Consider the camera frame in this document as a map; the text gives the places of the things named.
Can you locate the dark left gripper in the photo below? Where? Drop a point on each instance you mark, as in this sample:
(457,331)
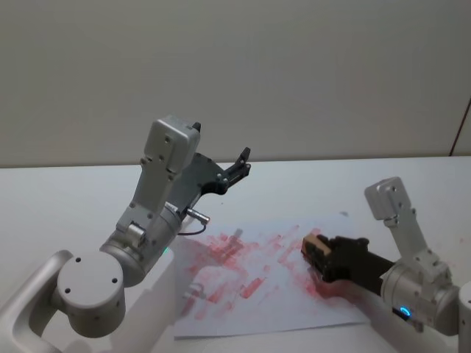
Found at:
(197,174)

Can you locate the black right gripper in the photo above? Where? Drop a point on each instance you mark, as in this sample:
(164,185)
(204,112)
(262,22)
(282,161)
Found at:
(349,261)

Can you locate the white paper sheet, red marks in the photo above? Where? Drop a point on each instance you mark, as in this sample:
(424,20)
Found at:
(265,294)

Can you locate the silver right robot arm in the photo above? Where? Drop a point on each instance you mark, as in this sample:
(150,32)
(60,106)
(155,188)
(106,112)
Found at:
(416,283)

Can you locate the tan and black eraser block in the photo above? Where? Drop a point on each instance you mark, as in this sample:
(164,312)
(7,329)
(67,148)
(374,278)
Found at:
(314,242)

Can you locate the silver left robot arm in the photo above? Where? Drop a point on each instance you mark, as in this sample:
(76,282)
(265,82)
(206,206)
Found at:
(88,283)

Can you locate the thin dark strip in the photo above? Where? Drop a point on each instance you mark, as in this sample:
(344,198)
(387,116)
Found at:
(461,125)

